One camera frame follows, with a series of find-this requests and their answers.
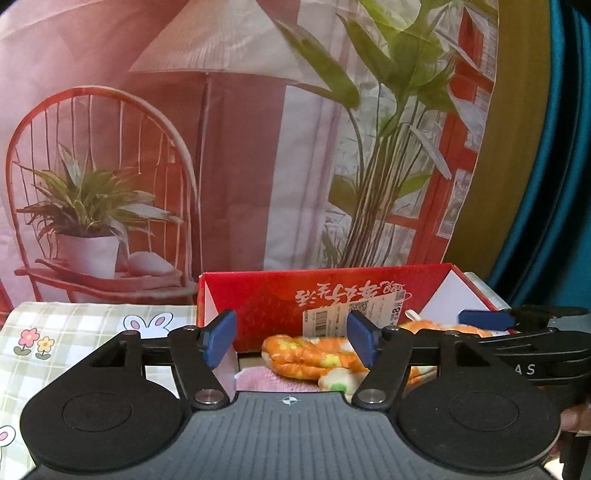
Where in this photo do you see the orange floral fabric pouch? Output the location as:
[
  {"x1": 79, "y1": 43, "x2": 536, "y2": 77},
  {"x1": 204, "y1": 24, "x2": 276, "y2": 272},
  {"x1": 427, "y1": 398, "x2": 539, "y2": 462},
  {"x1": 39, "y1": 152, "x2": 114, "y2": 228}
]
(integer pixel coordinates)
[{"x1": 260, "y1": 309, "x2": 495, "y2": 393}]

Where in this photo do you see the pink knitted cloth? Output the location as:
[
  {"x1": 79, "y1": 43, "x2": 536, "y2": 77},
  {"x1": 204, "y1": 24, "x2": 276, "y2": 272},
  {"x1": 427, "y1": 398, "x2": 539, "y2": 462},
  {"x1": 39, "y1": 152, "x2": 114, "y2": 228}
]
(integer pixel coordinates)
[{"x1": 235, "y1": 366, "x2": 321, "y2": 393}]

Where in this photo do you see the printed living room backdrop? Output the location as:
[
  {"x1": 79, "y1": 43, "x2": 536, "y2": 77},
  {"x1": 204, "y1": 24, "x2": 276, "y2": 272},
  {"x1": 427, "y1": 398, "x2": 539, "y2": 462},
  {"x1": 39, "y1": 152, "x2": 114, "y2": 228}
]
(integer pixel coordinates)
[{"x1": 1, "y1": 1, "x2": 499, "y2": 305}]

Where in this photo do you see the gloved right hand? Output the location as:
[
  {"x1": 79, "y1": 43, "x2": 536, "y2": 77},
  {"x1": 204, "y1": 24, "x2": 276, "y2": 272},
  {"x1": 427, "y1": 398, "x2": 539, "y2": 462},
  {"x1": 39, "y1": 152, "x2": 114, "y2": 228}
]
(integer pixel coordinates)
[{"x1": 554, "y1": 405, "x2": 590, "y2": 453}]

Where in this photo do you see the red strawberry cardboard box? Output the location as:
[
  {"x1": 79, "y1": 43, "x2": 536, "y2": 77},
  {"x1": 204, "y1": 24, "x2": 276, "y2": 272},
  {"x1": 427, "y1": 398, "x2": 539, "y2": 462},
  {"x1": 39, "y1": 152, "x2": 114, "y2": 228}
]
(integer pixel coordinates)
[{"x1": 197, "y1": 262, "x2": 513, "y2": 398}]

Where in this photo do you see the teal curtain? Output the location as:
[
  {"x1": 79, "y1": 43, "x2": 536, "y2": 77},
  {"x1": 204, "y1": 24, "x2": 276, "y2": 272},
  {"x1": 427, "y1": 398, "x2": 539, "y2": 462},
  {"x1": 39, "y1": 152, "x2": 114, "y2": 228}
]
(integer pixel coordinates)
[{"x1": 486, "y1": 0, "x2": 591, "y2": 310}]

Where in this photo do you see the green plaid bunny tablecloth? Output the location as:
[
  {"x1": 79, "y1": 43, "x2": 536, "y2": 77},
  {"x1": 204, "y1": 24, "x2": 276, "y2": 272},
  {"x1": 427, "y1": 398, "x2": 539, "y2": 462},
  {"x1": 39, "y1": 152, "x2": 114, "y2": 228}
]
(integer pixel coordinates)
[{"x1": 1, "y1": 302, "x2": 197, "y2": 479}]

